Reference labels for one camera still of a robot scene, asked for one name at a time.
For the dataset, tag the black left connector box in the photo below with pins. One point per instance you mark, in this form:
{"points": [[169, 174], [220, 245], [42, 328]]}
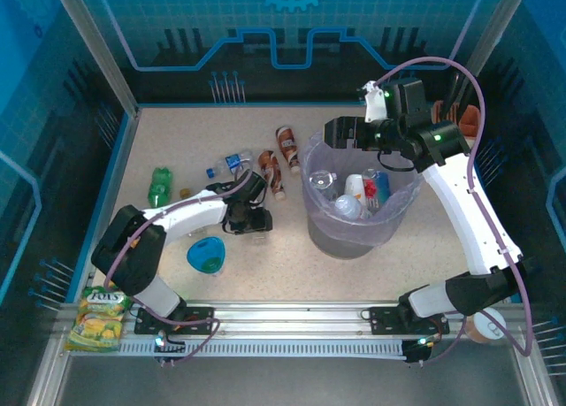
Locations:
{"points": [[168, 348]]}

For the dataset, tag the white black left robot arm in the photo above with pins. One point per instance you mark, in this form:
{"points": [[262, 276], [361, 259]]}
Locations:
{"points": [[190, 211]]}

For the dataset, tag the beige orange knife block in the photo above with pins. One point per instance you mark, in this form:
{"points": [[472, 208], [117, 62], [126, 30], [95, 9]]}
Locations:
{"points": [[471, 118]]}

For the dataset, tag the paper coffee cup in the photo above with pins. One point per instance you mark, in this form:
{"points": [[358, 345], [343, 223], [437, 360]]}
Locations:
{"points": [[486, 331]]}

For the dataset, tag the clear plastic trash bin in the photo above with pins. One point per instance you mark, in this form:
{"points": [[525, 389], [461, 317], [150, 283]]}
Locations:
{"points": [[398, 202]]}

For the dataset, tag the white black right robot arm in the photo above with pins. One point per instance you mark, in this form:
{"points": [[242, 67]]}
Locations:
{"points": [[468, 211]]}

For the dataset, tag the grey waste bin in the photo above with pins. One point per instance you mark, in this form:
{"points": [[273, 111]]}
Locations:
{"points": [[340, 244]]}

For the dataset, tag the blue plastic bowl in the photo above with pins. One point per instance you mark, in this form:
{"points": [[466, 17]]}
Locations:
{"points": [[203, 255]]}

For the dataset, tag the black connector box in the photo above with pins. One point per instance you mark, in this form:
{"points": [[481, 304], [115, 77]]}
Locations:
{"points": [[418, 353], [168, 348]]}

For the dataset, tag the green plastic bottle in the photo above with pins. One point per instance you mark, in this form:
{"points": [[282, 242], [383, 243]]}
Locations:
{"points": [[159, 187]]}

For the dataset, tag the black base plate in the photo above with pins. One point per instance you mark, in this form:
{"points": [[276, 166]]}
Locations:
{"points": [[384, 319], [199, 315]]}

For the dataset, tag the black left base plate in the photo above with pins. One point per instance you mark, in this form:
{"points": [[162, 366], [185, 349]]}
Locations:
{"points": [[199, 315]]}

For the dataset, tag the blue label water bottle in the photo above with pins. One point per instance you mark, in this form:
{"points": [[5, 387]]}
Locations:
{"points": [[230, 162]]}

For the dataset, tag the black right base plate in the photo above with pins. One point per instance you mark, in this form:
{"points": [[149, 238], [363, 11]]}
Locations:
{"points": [[384, 319]]}

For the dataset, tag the green yellow candy bag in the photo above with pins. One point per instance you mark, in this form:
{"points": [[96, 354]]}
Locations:
{"points": [[99, 317]]}

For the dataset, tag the black right connector box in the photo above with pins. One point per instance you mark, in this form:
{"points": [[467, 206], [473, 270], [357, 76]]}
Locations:
{"points": [[418, 353]]}

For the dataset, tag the small brown cap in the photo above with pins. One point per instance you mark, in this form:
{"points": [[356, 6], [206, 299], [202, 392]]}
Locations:
{"points": [[185, 193]]}

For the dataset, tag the aluminium mounting rail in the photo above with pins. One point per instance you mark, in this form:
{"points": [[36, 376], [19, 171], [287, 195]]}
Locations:
{"points": [[287, 317]]}

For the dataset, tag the brown coffee drink bottle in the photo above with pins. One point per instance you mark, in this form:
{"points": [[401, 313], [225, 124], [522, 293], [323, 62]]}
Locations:
{"points": [[270, 173], [287, 149]]}

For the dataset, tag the clear plastic bottle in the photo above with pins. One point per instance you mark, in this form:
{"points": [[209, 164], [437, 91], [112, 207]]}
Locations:
{"points": [[350, 207], [323, 181]]}

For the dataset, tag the red blue label bottle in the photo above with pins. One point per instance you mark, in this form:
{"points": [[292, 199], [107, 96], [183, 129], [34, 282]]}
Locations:
{"points": [[377, 189]]}

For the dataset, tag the aluminium frame post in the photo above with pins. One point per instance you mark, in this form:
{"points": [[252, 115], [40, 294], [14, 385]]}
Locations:
{"points": [[499, 21], [95, 48]]}

